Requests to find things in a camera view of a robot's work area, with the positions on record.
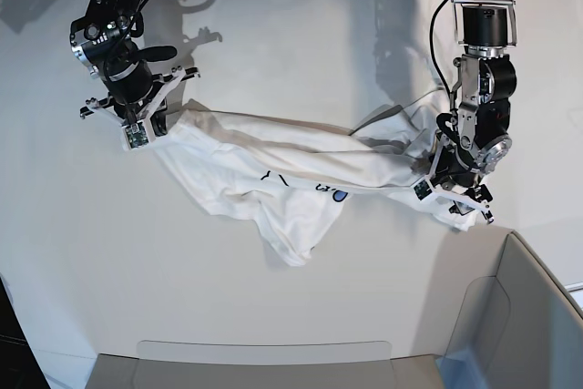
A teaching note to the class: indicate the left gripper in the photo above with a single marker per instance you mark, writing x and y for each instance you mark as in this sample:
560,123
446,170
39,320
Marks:
459,192

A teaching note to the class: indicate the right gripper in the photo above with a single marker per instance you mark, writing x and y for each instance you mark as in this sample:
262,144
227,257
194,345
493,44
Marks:
144,96

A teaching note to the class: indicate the white printed t-shirt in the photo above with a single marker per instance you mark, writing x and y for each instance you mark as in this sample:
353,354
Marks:
292,179

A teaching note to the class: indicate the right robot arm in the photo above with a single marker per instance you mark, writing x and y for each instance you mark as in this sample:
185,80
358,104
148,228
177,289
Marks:
103,40

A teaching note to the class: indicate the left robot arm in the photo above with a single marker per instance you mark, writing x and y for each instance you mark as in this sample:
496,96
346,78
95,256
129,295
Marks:
472,136

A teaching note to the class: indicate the grey box at right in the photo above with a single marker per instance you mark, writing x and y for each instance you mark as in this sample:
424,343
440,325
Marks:
518,328

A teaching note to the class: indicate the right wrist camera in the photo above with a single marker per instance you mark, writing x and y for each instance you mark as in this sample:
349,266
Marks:
135,136

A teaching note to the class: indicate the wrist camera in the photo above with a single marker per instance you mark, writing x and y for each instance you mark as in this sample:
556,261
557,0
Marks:
135,136
423,189

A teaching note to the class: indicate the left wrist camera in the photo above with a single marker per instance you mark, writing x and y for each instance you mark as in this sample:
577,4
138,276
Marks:
423,189

